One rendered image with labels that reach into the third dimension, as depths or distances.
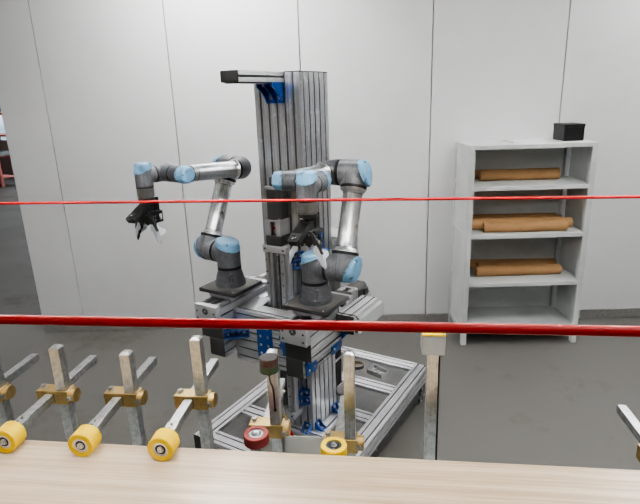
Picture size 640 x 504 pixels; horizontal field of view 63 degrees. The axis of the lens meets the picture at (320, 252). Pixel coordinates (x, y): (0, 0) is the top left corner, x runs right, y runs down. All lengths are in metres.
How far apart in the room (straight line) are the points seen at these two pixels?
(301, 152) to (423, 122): 2.03
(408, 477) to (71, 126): 3.83
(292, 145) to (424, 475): 1.49
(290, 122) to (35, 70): 2.77
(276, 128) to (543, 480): 1.72
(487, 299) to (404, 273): 0.76
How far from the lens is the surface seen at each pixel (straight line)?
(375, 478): 1.58
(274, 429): 1.84
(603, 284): 5.06
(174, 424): 1.75
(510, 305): 4.80
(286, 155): 2.43
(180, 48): 4.36
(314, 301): 2.28
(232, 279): 2.57
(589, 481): 1.69
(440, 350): 1.64
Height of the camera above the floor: 1.91
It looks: 17 degrees down
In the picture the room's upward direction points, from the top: 2 degrees counter-clockwise
